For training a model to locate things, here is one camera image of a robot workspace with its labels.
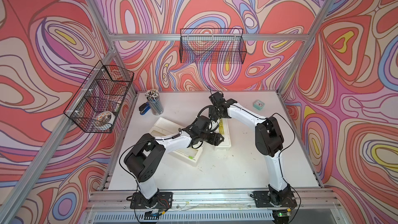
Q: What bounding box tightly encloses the cream plastic wrap dispenser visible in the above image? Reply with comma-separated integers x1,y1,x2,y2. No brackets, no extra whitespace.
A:
149,117,203,167

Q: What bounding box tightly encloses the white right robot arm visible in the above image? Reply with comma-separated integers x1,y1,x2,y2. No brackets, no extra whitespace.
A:
209,91,292,207

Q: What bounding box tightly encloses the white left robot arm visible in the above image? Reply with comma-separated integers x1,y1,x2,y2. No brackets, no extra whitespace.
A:
121,116,224,200

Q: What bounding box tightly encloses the cup of pencils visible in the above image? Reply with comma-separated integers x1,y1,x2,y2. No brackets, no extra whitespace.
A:
145,89,164,116

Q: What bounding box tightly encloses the tape roll in basket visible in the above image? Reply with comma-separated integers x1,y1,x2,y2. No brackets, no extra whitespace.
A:
94,111,115,130

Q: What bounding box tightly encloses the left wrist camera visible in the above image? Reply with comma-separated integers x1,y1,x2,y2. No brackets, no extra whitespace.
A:
194,116,211,132

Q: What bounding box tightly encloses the black wire basket back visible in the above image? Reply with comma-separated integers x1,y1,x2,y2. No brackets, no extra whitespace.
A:
179,27,247,64

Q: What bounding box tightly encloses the black wire basket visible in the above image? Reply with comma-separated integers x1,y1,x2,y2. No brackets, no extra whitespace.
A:
63,61,134,133
179,27,247,64

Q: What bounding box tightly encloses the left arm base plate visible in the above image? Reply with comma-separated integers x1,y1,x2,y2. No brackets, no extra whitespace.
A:
126,191,173,210

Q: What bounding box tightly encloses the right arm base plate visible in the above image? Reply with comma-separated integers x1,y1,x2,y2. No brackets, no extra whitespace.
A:
249,190,297,209

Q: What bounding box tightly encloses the black wire basket left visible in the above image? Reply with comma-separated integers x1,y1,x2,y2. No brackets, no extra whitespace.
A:
63,61,134,133

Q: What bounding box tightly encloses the aluminium front rail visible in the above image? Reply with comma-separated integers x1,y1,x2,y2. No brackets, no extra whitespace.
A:
79,188,350,224

